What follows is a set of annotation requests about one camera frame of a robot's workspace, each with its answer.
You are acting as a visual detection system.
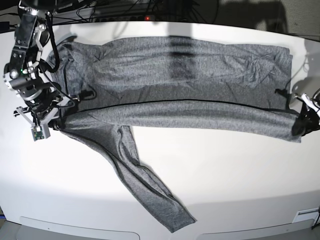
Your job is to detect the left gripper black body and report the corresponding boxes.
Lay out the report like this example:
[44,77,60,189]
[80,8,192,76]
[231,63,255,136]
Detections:
[298,104,320,136]

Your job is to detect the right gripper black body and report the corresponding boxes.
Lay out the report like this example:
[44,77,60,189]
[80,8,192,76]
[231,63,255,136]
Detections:
[29,95,68,130]

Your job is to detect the grey long-sleeve T-shirt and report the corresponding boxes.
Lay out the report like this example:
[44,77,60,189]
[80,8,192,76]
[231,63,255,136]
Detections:
[52,36,301,233]

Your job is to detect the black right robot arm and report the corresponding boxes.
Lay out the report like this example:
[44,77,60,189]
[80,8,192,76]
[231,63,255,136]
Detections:
[3,0,75,139]

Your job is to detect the black power strip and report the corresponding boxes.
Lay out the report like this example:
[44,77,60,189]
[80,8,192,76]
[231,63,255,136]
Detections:
[92,15,156,23]

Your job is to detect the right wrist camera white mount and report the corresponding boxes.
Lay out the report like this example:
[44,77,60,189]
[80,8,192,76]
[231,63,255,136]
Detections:
[13,90,97,142]

